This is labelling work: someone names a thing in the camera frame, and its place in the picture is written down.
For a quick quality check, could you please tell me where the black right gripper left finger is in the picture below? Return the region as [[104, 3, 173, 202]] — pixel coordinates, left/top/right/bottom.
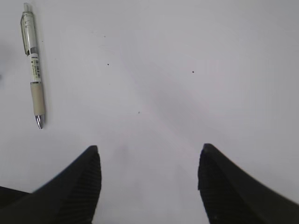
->
[[0, 146, 101, 224]]

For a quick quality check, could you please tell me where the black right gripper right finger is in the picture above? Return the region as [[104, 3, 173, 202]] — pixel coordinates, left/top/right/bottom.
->
[[198, 143, 299, 224]]

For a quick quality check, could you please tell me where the beige grip pen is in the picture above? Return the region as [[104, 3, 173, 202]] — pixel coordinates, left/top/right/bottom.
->
[[20, 3, 46, 129]]

